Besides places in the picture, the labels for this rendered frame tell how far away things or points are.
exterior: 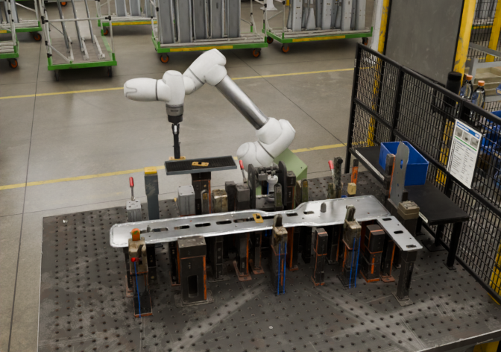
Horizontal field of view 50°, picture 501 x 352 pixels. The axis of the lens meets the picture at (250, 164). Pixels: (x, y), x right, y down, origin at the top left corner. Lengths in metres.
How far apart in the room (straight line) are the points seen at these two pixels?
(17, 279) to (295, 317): 2.28
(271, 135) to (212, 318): 1.21
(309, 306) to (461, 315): 0.69
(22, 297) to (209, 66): 2.02
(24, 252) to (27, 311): 0.71
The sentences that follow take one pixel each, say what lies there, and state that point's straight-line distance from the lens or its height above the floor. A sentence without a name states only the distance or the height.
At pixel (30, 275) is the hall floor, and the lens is 4.20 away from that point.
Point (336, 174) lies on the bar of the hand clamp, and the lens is 2.85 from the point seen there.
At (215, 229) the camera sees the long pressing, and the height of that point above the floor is 1.00.
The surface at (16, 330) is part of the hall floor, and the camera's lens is 3.77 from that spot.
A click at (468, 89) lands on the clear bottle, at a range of 2.93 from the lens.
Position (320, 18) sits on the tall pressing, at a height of 0.48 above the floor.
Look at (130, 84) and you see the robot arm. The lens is 2.64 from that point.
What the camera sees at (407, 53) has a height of 1.19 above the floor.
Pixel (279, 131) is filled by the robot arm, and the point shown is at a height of 1.17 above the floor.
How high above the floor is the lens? 2.38
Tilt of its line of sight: 25 degrees down
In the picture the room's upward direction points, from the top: 1 degrees clockwise
